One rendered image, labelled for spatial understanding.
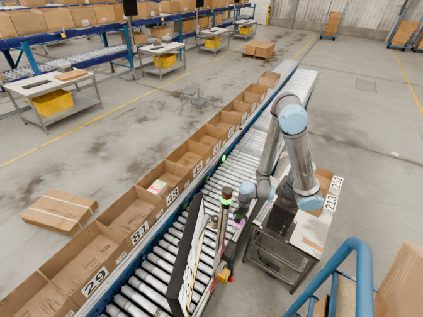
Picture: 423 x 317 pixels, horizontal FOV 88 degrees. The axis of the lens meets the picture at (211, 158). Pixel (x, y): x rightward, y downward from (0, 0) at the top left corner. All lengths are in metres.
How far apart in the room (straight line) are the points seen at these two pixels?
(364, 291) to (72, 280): 1.59
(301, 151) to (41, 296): 1.69
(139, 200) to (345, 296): 1.61
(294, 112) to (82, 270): 1.58
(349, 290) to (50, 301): 1.56
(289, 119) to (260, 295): 1.96
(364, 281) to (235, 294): 2.06
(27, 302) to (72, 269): 0.25
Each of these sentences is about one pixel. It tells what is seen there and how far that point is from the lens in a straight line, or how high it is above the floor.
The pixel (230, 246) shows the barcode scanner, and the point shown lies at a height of 1.09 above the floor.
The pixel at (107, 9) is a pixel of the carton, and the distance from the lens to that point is 7.01.
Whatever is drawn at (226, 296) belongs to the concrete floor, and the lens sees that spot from 2.52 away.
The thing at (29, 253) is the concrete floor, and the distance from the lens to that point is 3.24.
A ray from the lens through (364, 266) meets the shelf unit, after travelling 0.57.
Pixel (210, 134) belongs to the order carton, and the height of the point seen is 0.91.
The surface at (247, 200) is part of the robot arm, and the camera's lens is 1.40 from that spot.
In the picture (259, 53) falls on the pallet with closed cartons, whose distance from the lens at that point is 9.45.
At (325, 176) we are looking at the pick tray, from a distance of 2.70.
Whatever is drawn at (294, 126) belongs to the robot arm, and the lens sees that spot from 1.01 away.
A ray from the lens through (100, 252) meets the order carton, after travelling 1.81.
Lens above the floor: 2.39
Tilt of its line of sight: 40 degrees down
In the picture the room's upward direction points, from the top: 3 degrees clockwise
